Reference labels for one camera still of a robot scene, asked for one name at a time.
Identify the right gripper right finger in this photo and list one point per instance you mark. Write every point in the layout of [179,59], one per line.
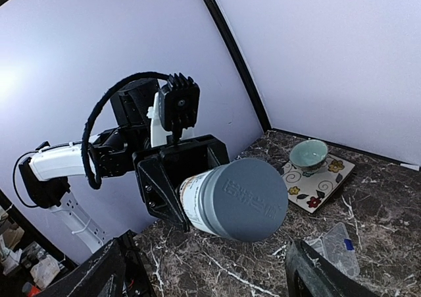
[310,274]

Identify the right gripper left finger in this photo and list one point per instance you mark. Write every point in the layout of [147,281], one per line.
[101,275]

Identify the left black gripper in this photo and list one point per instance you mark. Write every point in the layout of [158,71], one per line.
[160,172]

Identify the clear plastic pill organizer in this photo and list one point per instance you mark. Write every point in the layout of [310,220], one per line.
[337,247]

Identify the orange pill bottle grey cap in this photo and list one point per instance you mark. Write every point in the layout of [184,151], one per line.
[245,200]

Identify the green ceramic bowl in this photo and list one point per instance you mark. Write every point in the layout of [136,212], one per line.
[309,155]

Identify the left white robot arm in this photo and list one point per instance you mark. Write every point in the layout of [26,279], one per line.
[154,139]

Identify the floral square plate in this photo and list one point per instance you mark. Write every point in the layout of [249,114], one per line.
[310,191]

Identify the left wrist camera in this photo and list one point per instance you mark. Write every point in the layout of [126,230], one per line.
[178,104]

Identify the left black frame post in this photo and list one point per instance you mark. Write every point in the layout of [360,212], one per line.
[239,62]

